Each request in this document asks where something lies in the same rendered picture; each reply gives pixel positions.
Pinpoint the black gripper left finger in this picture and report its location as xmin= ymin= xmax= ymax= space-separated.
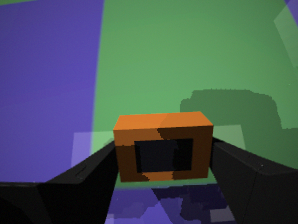
xmin=0 ymin=140 xmax=119 ymax=224

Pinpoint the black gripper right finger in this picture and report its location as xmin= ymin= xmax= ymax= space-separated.
xmin=210 ymin=137 xmax=298 ymax=224

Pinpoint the orange block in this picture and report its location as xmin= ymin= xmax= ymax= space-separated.
xmin=113 ymin=112 xmax=214 ymax=183

